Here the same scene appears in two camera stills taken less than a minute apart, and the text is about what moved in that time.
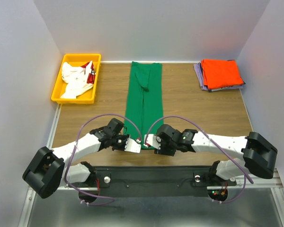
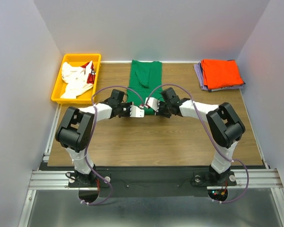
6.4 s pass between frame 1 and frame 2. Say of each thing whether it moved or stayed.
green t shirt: moved
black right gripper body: moved
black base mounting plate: stayed
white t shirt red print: stayed
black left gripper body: moved
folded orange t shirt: stayed
